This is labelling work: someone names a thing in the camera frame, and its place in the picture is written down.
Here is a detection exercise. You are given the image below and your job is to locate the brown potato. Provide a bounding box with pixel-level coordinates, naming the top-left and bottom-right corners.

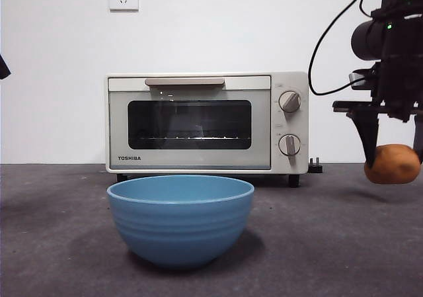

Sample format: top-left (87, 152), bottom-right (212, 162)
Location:
top-left (364, 144), bottom-right (421, 185)

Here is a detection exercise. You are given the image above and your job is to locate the glass oven door beige handle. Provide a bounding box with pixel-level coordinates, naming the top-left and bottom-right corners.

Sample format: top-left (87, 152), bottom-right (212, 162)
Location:
top-left (108, 75), bottom-right (272, 171)

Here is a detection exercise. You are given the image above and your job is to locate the blue ribbed bowl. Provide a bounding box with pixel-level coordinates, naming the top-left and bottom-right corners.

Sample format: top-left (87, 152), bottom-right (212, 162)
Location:
top-left (106, 175), bottom-right (256, 271)

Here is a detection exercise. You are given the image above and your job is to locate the white Toshiba toaster oven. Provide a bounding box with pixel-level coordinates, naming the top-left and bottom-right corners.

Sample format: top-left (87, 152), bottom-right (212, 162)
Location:
top-left (105, 71), bottom-right (310, 188)

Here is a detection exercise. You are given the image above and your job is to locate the round oven knob upright pointer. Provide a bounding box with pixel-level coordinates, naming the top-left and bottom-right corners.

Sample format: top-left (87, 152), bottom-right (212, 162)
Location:
top-left (278, 134), bottom-right (301, 159)

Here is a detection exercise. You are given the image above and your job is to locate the round oven knob slanted pointer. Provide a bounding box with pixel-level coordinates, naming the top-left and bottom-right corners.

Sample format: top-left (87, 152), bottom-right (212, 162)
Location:
top-left (278, 91), bottom-right (302, 114)

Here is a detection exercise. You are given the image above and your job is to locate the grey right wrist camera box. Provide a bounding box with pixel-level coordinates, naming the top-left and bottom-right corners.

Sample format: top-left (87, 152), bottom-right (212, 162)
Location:
top-left (348, 68), bottom-right (376, 90)

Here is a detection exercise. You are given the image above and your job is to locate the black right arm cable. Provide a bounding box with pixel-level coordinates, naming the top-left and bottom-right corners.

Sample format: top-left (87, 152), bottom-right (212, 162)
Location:
top-left (307, 0), bottom-right (384, 97)

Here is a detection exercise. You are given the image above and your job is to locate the metal wire oven rack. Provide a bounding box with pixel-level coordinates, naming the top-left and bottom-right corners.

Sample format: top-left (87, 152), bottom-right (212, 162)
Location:
top-left (138, 135), bottom-right (249, 142)

